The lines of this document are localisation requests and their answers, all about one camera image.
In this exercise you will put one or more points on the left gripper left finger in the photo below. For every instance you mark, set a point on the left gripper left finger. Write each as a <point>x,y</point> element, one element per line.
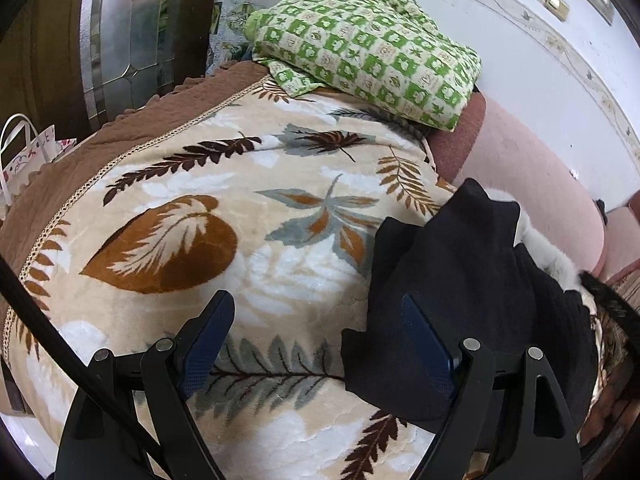
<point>97,445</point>

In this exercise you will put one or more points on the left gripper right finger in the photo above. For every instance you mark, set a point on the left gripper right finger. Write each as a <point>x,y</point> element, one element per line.
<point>535,437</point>

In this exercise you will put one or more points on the black fur-trimmed coat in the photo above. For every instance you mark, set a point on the black fur-trimmed coat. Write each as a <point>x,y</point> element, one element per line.
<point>465,266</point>

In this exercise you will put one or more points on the striped beige pillow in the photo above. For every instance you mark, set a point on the striped beige pillow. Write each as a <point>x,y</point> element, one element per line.
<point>618,312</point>

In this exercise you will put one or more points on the leaf print fleece blanket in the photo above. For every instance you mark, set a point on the leaf print fleece blanket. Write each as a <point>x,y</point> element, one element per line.
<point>230,184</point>

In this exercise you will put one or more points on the white paper gift bag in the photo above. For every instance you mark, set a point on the white paper gift bag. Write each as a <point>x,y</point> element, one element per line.
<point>40,147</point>

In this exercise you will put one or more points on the green patterned pillow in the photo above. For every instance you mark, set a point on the green patterned pillow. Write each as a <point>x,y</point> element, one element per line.
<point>389,53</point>

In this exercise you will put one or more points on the stained glass door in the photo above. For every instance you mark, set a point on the stained glass door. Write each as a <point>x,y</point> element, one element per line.
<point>131,50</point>

